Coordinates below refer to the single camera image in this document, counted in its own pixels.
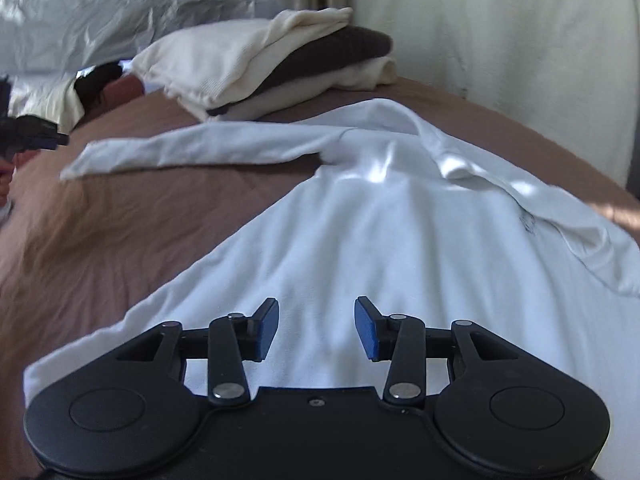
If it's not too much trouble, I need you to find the white long-sleeve shirt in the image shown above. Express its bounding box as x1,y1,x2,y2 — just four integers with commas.
22,96,640,401

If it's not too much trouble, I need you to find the cream covered mattress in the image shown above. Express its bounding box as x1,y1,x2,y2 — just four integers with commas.
352,0,639,184

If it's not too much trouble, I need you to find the cream printed cloth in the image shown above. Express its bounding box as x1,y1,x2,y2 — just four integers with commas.
10,77,85,134

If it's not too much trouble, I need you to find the cream folded garment top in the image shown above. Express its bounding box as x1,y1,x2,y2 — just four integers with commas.
131,8,352,110

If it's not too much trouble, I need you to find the silver foil sheet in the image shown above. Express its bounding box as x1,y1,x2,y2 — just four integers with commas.
0,0,260,111

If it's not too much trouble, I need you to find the dark brown folded garment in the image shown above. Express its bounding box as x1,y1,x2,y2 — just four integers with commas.
204,24,394,116

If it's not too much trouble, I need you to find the cream folded garment bottom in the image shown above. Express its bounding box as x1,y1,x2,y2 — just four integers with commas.
177,56,397,122

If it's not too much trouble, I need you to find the cream folded garment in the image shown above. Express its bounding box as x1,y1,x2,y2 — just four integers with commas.
131,8,352,110
177,56,397,122

